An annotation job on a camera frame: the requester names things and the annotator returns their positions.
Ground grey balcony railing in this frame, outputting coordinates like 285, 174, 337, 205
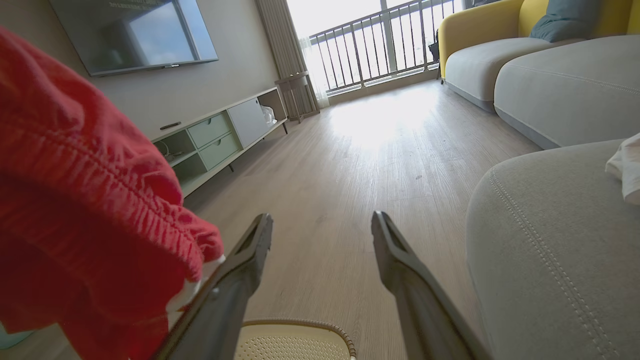
308, 0, 463, 93

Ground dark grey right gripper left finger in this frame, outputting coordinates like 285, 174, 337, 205
152, 213, 274, 360

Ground blue grey throw pillow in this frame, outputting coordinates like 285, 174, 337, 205
530, 0, 608, 43

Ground white cloth garment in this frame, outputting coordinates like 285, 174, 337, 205
605, 132, 640, 206

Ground wall mounted flat television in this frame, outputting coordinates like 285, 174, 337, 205
48, 0, 219, 77

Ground beige window curtain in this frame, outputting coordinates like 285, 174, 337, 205
255, 0, 331, 108

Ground white green television cabinet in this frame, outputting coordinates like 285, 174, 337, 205
151, 86, 289, 197

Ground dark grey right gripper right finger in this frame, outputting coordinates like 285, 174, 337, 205
371, 210, 494, 360

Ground yellow sofa with grey seat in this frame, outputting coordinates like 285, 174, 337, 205
438, 0, 640, 112

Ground grey sofa seat cushion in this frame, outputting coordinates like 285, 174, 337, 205
466, 139, 640, 360
494, 35, 640, 150

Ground small wooden side table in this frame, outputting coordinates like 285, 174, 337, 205
275, 71, 321, 124

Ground woven white laundry basket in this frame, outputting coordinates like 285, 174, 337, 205
234, 319, 357, 360

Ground red cloth garment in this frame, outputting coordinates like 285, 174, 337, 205
0, 26, 225, 360

